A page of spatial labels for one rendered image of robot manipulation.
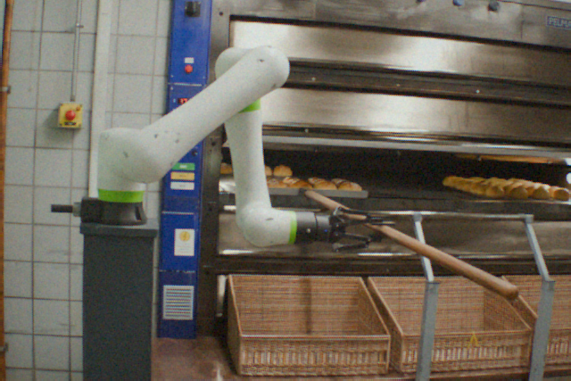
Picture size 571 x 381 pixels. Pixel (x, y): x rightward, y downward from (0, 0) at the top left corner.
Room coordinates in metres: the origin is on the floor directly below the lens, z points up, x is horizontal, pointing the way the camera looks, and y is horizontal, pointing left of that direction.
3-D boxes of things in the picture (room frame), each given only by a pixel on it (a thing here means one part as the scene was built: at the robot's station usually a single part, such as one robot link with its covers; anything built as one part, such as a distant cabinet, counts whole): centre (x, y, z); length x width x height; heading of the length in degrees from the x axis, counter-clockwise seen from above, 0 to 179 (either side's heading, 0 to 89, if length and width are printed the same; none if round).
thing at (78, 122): (2.99, 0.84, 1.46); 0.10 x 0.07 x 0.10; 101
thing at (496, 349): (3.06, -0.68, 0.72); 0.56 x 0.49 x 0.28; 102
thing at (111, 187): (2.05, 0.43, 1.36); 0.16 x 0.13 x 0.19; 32
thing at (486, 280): (2.29, -0.28, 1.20); 1.71 x 0.03 x 0.03; 12
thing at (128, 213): (2.05, 0.49, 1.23); 0.26 x 0.15 x 0.06; 101
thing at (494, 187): (3.86, -1.11, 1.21); 0.61 x 0.48 x 0.06; 11
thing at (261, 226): (2.17, 0.04, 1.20); 0.14 x 0.13 x 0.11; 102
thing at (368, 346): (2.95, -0.11, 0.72); 0.56 x 0.49 x 0.28; 100
